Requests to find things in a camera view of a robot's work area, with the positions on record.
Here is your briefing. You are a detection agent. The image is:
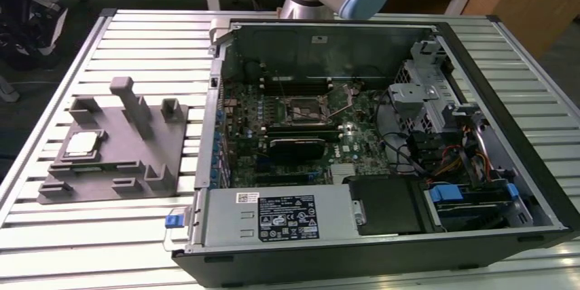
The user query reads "silver CPU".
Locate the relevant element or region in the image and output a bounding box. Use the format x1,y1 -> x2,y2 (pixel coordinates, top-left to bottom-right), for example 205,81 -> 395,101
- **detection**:
63,132 -> 101,158

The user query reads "metal socket cover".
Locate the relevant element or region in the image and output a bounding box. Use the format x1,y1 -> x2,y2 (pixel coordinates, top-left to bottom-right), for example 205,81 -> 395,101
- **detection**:
321,81 -> 363,118

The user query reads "CPU socket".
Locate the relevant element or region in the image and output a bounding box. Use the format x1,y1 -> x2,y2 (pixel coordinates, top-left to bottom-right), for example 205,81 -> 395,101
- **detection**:
281,95 -> 332,126

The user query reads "white plastic foot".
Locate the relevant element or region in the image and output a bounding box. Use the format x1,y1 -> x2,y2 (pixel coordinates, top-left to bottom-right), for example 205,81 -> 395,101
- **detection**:
0,75 -> 21,103

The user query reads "grey parts rack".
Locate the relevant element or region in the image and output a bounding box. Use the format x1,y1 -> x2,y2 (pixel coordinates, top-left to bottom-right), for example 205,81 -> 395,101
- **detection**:
36,77 -> 191,205

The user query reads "green RAM stick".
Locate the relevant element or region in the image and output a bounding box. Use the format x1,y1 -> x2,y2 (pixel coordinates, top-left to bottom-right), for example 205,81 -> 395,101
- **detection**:
67,162 -> 140,173
265,126 -> 341,141

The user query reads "green motherboard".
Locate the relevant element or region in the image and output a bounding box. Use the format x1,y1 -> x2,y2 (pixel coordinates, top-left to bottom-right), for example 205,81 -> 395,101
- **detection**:
216,79 -> 395,189

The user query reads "blue case latch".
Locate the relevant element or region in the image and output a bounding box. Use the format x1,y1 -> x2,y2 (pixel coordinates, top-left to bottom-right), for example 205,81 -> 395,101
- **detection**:
165,213 -> 185,230

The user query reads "black graphics card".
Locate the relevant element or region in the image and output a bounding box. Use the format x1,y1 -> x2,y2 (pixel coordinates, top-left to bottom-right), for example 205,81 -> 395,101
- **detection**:
267,137 -> 327,162

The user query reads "grey power supply unit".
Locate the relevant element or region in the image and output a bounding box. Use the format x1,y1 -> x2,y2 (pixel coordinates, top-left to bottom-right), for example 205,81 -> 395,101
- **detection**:
199,186 -> 359,249

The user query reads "black expansion slot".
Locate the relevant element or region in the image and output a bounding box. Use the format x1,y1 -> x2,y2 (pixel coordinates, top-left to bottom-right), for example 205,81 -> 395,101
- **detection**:
256,173 -> 309,185

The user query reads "silver chipset heatsink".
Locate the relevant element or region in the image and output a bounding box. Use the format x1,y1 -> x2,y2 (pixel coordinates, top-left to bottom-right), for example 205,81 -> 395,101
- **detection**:
329,163 -> 357,184

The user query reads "silver metal drive cage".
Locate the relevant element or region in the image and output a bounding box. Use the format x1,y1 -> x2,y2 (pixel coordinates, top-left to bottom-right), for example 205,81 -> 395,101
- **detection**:
388,41 -> 459,128

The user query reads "black open PC case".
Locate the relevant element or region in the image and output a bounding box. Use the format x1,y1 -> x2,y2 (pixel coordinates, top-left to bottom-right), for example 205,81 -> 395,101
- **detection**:
171,17 -> 580,287

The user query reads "black plastic shroud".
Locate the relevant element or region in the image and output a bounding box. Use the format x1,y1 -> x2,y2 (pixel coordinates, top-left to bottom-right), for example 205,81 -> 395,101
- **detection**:
343,174 -> 439,236

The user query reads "hard disk in blue carrier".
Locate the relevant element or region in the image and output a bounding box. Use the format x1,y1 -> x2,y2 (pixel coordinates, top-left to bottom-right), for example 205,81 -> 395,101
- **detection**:
425,183 -> 520,230

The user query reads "wooden cabinet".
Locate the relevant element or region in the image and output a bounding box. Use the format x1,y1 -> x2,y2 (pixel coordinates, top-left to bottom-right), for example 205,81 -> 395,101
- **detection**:
461,0 -> 580,62

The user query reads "orange yellow wire bundle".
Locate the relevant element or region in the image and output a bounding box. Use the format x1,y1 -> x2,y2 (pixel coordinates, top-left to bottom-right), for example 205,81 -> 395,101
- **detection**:
432,126 -> 493,184

